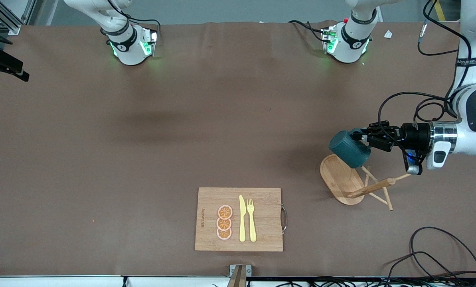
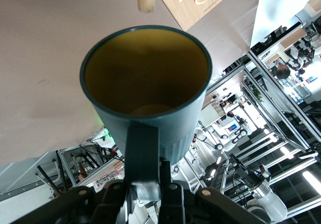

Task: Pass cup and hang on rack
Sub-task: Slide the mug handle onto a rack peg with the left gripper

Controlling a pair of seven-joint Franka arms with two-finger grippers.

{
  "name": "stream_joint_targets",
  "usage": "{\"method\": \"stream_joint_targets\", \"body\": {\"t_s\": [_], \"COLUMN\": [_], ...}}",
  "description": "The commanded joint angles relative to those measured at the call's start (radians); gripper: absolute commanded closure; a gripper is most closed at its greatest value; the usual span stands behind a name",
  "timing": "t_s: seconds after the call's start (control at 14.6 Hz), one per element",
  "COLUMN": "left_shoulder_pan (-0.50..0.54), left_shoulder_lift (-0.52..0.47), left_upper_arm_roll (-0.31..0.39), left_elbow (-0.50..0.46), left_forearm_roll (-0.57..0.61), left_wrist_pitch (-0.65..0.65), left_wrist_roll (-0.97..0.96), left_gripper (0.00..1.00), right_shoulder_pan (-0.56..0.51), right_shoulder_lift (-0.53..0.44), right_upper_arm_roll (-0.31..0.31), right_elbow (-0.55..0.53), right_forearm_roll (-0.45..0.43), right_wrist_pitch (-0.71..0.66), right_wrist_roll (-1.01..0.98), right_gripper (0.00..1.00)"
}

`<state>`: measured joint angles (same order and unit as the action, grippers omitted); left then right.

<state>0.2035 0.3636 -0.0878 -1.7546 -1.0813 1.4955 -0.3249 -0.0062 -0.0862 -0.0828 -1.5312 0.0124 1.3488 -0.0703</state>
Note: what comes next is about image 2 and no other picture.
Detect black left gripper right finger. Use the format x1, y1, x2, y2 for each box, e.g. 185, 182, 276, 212
157, 160, 273, 224

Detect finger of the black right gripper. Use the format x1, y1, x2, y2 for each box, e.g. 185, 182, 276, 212
229, 153, 253, 177

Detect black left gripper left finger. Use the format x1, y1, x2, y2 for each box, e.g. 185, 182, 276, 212
7, 178, 132, 224

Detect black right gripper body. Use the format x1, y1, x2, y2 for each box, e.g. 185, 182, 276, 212
247, 169, 263, 185

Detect dark teal cup yellow inside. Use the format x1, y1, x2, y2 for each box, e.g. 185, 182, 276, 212
79, 26, 213, 207

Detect white wheeled background robot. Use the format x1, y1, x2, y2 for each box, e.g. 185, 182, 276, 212
229, 127, 249, 144
200, 126, 225, 151

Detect black metal stand legs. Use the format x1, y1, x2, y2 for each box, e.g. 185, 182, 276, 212
37, 158, 67, 199

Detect green potted plant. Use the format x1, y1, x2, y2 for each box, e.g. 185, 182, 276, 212
251, 86, 264, 103

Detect person with dark hair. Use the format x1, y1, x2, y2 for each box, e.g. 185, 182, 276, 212
274, 62, 294, 80

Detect wooden shelf board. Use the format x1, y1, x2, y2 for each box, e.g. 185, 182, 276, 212
277, 28, 308, 50
304, 0, 321, 16

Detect brown table cover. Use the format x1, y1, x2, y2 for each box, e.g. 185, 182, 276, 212
0, 0, 263, 166

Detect bamboo cutting board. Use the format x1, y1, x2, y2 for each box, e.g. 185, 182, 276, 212
154, 0, 243, 32

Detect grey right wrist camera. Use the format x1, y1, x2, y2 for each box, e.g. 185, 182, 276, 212
259, 165, 272, 180

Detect aluminium cell frame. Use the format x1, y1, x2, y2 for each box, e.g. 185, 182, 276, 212
240, 50, 321, 159

